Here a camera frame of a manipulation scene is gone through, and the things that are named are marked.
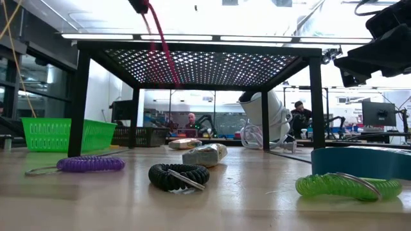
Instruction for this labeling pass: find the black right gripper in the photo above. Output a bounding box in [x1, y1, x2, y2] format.
[333, 0, 411, 88]

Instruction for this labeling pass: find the maroon rubber band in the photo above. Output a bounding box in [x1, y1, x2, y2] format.
[141, 0, 181, 88]

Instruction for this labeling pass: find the teal wide rubber band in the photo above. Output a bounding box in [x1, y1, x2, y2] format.
[311, 146, 411, 181]

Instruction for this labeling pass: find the black computer monitor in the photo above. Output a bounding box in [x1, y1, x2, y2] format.
[362, 101, 398, 127]
[110, 99, 134, 122]

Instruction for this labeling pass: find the black perforated metal riser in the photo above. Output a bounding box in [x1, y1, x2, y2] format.
[67, 40, 326, 164]

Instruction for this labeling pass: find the person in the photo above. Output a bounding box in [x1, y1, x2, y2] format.
[184, 112, 202, 139]
[290, 100, 313, 139]

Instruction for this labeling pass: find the black plastic basket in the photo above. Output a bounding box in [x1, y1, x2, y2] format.
[110, 126, 170, 148]

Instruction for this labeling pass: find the green plastic basket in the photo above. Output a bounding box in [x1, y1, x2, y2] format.
[21, 117, 118, 153]

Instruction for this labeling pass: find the black aluminium rig frame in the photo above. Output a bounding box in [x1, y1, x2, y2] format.
[0, 115, 411, 151]

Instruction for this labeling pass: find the white dome camera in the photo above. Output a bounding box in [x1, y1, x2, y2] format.
[238, 89, 293, 144]

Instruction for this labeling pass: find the yellow extension cord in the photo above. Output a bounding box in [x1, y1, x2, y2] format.
[0, 0, 37, 118]

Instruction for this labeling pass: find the green coil keychain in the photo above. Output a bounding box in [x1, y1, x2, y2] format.
[295, 172, 403, 202]

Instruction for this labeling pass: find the white lamp cable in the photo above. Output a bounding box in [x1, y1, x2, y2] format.
[240, 123, 298, 154]

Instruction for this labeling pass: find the purple coil keychain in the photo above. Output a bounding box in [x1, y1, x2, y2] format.
[24, 155, 126, 177]

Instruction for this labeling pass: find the black coil keychain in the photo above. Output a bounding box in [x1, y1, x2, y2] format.
[148, 163, 211, 195]

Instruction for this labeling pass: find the grey metal post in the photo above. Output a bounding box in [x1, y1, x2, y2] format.
[2, 134, 13, 152]

